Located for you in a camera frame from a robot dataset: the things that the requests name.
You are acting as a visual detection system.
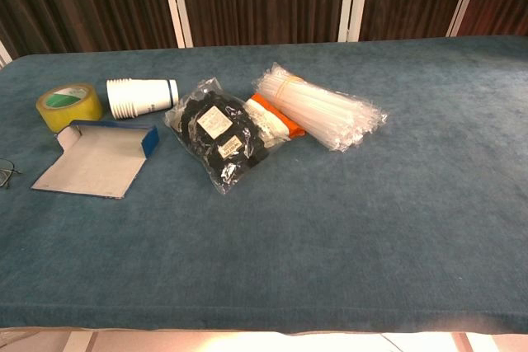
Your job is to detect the blue grey box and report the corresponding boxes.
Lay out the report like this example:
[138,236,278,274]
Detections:
[31,120,160,200]

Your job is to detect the wire-frame eyeglasses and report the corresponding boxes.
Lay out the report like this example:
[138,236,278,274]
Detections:
[0,157,24,190]

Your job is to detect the orange and white package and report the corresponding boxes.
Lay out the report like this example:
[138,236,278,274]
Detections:
[245,93,307,149]

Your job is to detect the clear bag of black items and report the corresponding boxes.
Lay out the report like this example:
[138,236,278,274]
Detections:
[163,77,290,196]

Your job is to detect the clear wrapped straw bundle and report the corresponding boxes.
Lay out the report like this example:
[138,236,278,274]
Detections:
[251,62,391,154]

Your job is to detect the blue fabric tablecloth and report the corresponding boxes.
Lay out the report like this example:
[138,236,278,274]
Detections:
[0,35,528,336]

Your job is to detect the white paper cup stack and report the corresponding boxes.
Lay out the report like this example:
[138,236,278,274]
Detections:
[106,77,181,121]

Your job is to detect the yellow packing tape roll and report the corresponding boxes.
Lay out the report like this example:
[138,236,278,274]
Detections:
[35,82,104,134]

